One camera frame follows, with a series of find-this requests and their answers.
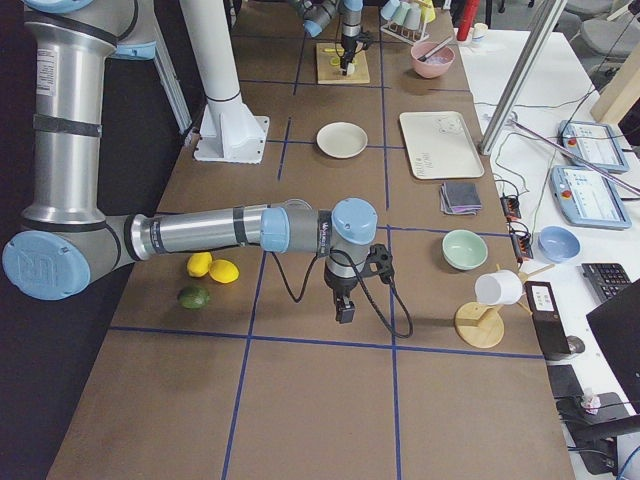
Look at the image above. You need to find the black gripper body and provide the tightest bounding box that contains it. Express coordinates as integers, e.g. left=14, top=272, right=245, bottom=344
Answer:
left=341, top=34, right=359, bottom=59
left=324, top=273, right=357, bottom=306

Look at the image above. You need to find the cream round plate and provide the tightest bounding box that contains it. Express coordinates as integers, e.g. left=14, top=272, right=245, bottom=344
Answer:
left=316, top=122, right=368, bottom=159

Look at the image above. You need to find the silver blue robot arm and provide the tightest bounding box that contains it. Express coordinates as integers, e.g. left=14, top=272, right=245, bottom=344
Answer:
left=288, top=0, right=366, bottom=76
left=2, top=1, right=381, bottom=323

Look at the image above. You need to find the white bear tray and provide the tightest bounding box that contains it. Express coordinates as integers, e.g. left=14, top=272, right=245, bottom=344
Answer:
left=399, top=111, right=484, bottom=180

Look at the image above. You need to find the wooden cutting board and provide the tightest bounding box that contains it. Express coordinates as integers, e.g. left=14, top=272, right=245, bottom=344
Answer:
left=315, top=42, right=370, bottom=85

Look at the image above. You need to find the cup rack with cups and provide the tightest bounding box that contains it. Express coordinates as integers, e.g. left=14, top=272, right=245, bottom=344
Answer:
left=380, top=0, right=436, bottom=44

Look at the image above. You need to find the pink bowl with ice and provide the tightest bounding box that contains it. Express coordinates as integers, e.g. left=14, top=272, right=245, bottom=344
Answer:
left=410, top=41, right=456, bottom=79

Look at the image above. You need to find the yellow lemon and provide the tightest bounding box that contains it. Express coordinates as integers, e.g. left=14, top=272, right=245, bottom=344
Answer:
left=208, top=259, right=240, bottom=284
left=186, top=251, right=214, bottom=278

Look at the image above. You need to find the red bottle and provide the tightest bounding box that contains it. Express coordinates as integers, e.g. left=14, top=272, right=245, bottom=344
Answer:
left=456, top=0, right=480, bottom=42

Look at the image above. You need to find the green bowl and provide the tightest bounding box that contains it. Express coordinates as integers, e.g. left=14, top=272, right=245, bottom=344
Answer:
left=442, top=229, right=488, bottom=271

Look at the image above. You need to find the wooden mug stand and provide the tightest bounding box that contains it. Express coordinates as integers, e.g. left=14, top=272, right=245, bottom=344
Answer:
left=454, top=264, right=554, bottom=349

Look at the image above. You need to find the grey folded cloth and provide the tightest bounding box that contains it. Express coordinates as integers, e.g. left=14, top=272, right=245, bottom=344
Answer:
left=440, top=181, right=482, bottom=215

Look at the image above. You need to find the green lime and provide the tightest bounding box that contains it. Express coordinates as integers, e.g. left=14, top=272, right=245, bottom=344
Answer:
left=177, top=285, right=210, bottom=310

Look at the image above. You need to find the white mug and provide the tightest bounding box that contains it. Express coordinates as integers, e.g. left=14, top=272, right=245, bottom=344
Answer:
left=474, top=270, right=523, bottom=305

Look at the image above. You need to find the silver grabber stick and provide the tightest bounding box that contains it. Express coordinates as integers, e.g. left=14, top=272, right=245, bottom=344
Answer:
left=505, top=113, right=640, bottom=197

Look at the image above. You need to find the orange black connector strip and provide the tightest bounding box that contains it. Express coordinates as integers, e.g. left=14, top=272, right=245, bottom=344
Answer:
left=500, top=195, right=533, bottom=265

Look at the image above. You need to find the black box with label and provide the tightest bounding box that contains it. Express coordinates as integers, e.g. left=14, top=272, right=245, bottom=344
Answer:
left=524, top=280, right=571, bottom=360

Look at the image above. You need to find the blue bowl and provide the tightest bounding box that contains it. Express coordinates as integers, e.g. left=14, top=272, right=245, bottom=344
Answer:
left=537, top=226, right=581, bottom=263

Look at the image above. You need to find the near teach pendant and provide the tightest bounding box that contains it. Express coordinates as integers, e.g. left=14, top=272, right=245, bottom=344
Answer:
left=550, top=165, right=632, bottom=230

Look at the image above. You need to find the teach pendant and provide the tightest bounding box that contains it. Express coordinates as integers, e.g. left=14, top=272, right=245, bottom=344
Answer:
left=558, top=120, right=629, bottom=174
left=550, top=165, right=632, bottom=230

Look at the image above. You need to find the far teach pendant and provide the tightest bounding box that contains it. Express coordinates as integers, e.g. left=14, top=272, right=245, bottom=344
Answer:
left=558, top=120, right=629, bottom=174

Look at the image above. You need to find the black keyboard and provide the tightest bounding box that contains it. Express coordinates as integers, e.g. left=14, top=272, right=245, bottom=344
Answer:
left=581, top=263, right=632, bottom=303

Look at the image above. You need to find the black laptop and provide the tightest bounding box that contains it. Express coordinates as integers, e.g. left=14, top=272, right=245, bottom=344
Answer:
left=587, top=280, right=640, bottom=403

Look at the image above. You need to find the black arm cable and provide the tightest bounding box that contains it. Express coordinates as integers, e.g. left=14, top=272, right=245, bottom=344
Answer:
left=269, top=249, right=414, bottom=340

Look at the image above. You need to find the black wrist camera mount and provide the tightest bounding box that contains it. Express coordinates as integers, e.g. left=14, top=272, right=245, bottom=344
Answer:
left=362, top=244, right=395, bottom=285

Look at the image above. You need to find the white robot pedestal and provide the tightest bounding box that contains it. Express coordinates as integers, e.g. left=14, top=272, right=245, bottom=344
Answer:
left=180, top=0, right=269, bottom=164

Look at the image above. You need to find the aluminium frame post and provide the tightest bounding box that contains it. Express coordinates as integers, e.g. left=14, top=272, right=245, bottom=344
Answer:
left=479, top=0, right=567, bottom=156

